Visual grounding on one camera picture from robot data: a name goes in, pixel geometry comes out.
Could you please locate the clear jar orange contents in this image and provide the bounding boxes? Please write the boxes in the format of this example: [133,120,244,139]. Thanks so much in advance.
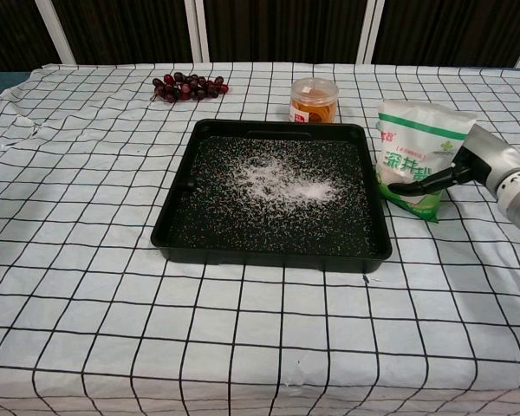
[289,76,340,125]

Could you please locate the white black checkered tablecloth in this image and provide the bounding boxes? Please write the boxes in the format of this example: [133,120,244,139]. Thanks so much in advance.
[0,62,520,416]

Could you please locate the black square tray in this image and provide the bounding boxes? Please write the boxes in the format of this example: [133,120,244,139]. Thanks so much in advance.
[150,118,393,274]

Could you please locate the dark red grape bunch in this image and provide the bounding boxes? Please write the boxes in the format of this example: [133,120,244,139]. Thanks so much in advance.
[150,72,231,104]

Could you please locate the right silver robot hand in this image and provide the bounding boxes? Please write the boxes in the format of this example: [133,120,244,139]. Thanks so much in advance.
[387,124,520,197]

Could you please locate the white green packet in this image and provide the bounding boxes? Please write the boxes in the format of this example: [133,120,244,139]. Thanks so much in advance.
[374,98,479,224]

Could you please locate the white salt pile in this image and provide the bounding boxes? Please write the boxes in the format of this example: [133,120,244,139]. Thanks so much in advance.
[224,151,343,205]

